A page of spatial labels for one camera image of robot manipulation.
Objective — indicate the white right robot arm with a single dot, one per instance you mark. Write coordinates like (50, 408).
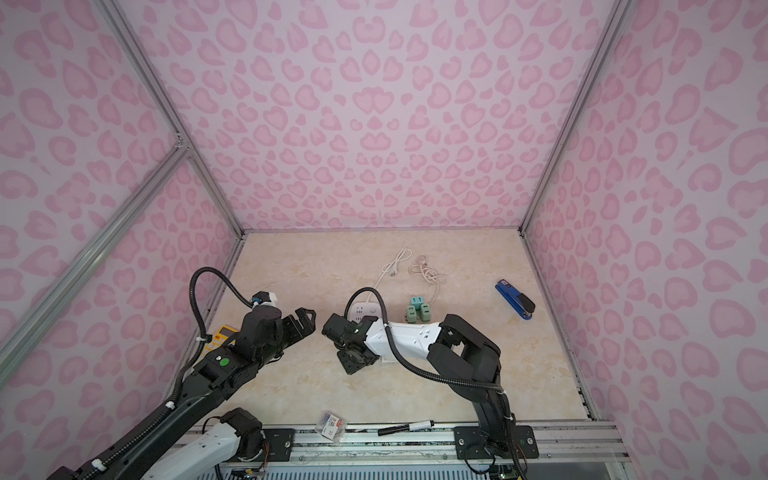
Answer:
(451, 352)

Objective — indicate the blue stapler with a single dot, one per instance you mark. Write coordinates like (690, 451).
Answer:
(521, 303)

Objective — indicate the aluminium frame post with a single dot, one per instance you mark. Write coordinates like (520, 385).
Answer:
(616, 23)
(126, 36)

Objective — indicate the green charger plug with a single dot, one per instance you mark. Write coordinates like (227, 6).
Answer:
(425, 313)
(411, 315)

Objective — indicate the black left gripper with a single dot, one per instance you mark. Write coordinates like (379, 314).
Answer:
(295, 326)

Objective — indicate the black marker pen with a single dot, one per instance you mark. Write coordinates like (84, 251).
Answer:
(407, 427)

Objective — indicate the white square power strip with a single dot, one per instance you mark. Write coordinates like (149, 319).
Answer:
(359, 310)

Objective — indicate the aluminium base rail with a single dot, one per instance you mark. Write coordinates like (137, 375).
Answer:
(546, 449)

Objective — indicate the aluminium frame post right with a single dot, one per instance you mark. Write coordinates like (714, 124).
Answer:
(616, 23)

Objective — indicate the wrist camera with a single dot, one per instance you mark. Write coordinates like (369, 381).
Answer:
(264, 298)
(339, 330)

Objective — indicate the aluminium diagonal frame bar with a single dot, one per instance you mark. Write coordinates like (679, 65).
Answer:
(39, 319)

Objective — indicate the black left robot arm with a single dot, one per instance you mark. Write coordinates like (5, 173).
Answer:
(203, 383)

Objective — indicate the yellow calculator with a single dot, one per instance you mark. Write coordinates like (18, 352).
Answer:
(224, 333)

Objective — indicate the small clear plastic box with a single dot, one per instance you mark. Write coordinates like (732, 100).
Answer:
(331, 427)

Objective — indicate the teal dual USB charger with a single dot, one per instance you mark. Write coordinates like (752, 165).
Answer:
(415, 300)

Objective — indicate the aluminium frame post left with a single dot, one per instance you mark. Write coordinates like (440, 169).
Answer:
(126, 36)

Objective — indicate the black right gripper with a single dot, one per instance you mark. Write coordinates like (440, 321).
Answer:
(352, 371)

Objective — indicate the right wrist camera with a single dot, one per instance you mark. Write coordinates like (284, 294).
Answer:
(339, 330)

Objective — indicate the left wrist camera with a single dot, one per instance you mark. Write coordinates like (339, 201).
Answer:
(264, 298)

